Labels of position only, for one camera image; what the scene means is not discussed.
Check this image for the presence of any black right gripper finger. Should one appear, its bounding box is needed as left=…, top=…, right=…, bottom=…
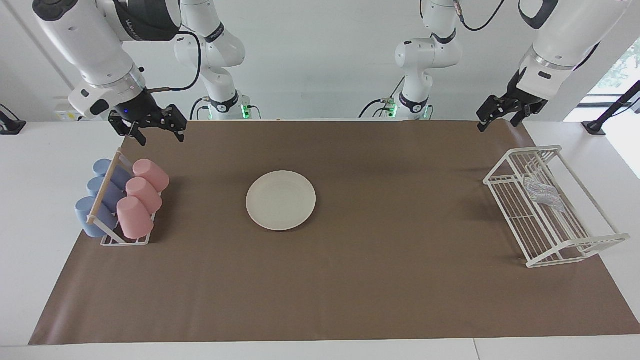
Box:
left=109, top=118, right=148, bottom=147
left=164, top=104, right=188, bottom=144

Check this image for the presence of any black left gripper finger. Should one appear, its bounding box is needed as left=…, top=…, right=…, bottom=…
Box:
left=509, top=102, right=534, bottom=127
left=476, top=95, right=511, bottom=133

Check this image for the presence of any round cream plate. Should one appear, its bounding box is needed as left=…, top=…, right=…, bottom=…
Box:
left=245, top=170, right=317, bottom=232

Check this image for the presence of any blue plastic cup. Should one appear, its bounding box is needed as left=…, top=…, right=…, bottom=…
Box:
left=93, top=159, right=132, bottom=191
left=75, top=196, right=120, bottom=238
left=87, top=176, right=126, bottom=213

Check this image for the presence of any pink plastic cup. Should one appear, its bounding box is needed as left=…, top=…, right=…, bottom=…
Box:
left=125, top=177, right=163, bottom=215
left=132, top=158, right=170, bottom=193
left=116, top=196, right=155, bottom=240

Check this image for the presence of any white cup rack wooden bar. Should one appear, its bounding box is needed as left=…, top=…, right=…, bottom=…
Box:
left=86, top=148, right=163, bottom=247

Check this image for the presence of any black table clamp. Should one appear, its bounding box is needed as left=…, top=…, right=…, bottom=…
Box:
left=0, top=104, right=27, bottom=136

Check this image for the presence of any brown paper table mat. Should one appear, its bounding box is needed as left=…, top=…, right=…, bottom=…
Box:
left=28, top=120, right=640, bottom=346

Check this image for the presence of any black right base cable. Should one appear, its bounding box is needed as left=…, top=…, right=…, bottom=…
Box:
left=189, top=96, right=211, bottom=121

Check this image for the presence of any black base cable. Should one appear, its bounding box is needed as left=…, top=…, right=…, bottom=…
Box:
left=359, top=75, right=405, bottom=120
left=189, top=96, right=211, bottom=121

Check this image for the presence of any white wall outlet box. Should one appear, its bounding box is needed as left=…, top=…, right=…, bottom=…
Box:
left=54, top=100, right=84, bottom=122

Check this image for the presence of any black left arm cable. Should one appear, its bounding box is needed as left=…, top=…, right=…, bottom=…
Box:
left=452, top=0, right=507, bottom=32

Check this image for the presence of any white wire dish rack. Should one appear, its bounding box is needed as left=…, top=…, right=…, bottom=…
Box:
left=483, top=145, right=631, bottom=269

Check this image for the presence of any black left base cable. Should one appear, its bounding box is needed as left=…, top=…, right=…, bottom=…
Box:
left=359, top=75, right=405, bottom=120

